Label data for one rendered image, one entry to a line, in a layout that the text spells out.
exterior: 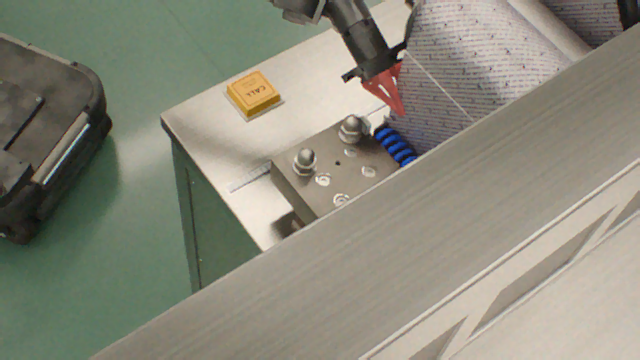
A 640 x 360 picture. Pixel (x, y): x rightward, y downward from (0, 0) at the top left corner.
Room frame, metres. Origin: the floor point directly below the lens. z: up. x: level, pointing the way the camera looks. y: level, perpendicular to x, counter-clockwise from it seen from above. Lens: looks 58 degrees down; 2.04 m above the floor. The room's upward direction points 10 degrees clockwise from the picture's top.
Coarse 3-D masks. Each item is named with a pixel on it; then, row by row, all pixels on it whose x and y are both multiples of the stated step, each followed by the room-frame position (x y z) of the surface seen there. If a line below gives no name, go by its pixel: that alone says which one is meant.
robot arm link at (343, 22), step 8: (328, 0) 0.85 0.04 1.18; (336, 0) 0.84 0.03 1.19; (344, 0) 0.84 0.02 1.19; (352, 0) 0.85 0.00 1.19; (360, 0) 0.85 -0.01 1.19; (328, 8) 0.84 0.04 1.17; (336, 8) 0.84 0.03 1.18; (344, 8) 0.83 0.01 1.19; (352, 8) 0.84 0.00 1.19; (360, 8) 0.84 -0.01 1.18; (368, 8) 0.85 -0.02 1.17; (336, 16) 0.83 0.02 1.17; (344, 16) 0.83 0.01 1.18; (352, 16) 0.83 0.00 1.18; (360, 16) 0.83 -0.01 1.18; (368, 16) 0.84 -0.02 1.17; (336, 24) 0.82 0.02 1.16; (344, 24) 0.82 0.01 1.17; (352, 24) 0.82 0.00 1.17; (360, 24) 0.83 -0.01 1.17; (344, 32) 0.82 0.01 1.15
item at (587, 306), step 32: (608, 256) 0.34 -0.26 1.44; (576, 288) 0.31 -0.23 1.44; (608, 288) 0.31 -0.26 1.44; (512, 320) 0.27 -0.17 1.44; (544, 320) 0.27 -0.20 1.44; (576, 320) 0.28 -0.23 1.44; (608, 320) 0.28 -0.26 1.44; (480, 352) 0.24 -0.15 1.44; (512, 352) 0.24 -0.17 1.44; (544, 352) 0.25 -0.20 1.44; (576, 352) 0.25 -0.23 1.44; (608, 352) 0.25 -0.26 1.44
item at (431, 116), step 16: (416, 64) 0.74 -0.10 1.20; (400, 80) 0.76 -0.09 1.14; (416, 80) 0.73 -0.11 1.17; (432, 80) 0.72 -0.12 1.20; (400, 96) 0.75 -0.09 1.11; (416, 96) 0.73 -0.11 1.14; (432, 96) 0.71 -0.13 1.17; (448, 96) 0.69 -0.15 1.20; (416, 112) 0.72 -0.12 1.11; (432, 112) 0.70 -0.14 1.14; (448, 112) 0.69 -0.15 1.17; (464, 112) 0.67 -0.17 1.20; (400, 128) 0.74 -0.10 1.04; (416, 128) 0.72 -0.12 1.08; (432, 128) 0.70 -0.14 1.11; (448, 128) 0.68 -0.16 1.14; (464, 128) 0.66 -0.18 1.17; (416, 144) 0.71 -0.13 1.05; (432, 144) 0.69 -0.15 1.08
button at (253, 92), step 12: (252, 72) 0.90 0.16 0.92; (228, 84) 0.86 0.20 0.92; (240, 84) 0.86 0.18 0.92; (252, 84) 0.87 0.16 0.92; (264, 84) 0.87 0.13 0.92; (240, 96) 0.84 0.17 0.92; (252, 96) 0.84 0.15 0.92; (264, 96) 0.85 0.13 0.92; (276, 96) 0.85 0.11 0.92; (252, 108) 0.82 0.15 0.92; (264, 108) 0.84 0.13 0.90
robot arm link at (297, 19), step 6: (324, 0) 0.85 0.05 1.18; (282, 12) 0.83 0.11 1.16; (288, 12) 0.83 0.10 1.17; (318, 12) 0.83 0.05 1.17; (324, 12) 0.87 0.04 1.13; (282, 18) 0.83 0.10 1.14; (288, 18) 0.82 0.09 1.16; (294, 18) 0.82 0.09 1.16; (300, 18) 0.82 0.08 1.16; (306, 18) 0.82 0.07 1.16; (318, 18) 0.83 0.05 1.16; (324, 18) 0.88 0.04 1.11; (300, 24) 0.82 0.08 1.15; (312, 24) 0.82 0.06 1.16; (330, 24) 0.89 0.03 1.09; (336, 30) 0.88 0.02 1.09
